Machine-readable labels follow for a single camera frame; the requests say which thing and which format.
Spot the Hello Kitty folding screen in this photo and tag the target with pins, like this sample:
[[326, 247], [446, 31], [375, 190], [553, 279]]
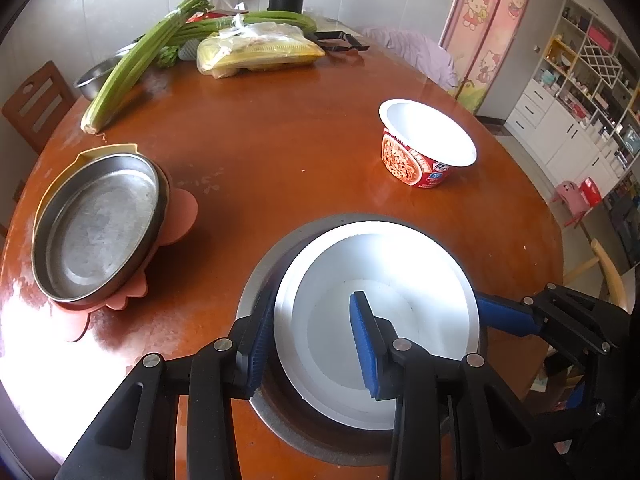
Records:
[[485, 35]]

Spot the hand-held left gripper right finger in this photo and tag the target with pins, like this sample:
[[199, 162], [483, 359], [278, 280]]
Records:
[[367, 340]]

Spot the pink cloth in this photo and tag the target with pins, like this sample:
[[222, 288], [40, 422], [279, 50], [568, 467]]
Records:
[[415, 52]]

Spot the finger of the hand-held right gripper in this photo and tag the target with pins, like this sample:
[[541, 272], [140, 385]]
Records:
[[510, 314]]

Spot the round steel pan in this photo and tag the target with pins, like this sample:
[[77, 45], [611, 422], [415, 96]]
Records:
[[95, 230]]

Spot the red plastic stool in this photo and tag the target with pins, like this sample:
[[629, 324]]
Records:
[[590, 190]]

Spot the red instant noodle cup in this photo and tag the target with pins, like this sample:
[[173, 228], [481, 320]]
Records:
[[425, 130]]

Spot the light wooden armchair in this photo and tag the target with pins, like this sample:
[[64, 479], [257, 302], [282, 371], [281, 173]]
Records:
[[607, 265]]

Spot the white shelf cabinet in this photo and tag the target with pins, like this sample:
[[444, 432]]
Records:
[[550, 110]]

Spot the yellow shell-shaped plate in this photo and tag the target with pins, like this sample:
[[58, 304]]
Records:
[[107, 149]]

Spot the brown wooden chair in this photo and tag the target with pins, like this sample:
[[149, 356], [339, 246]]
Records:
[[35, 110]]

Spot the pink flower-shaped plate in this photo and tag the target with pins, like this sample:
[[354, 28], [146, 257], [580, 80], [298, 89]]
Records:
[[180, 210]]

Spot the grey scrub pad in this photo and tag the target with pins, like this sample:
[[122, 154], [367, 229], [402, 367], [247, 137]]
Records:
[[189, 51]]

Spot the pink plastic stool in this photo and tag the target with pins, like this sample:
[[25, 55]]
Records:
[[567, 197]]

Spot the steel basin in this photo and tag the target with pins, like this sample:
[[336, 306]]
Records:
[[92, 80]]

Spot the large white paper bowl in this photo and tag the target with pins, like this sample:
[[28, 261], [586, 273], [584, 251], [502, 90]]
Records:
[[425, 270]]

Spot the clear bag of yellow food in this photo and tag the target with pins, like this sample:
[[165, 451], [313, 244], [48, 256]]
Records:
[[260, 55]]

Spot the red packet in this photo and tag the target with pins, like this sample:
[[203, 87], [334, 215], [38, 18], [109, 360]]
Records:
[[205, 16]]

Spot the thick celery bunch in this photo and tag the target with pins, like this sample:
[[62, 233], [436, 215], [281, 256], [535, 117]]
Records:
[[125, 75]]

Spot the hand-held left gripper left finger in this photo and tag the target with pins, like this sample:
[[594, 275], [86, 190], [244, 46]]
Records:
[[257, 355]]

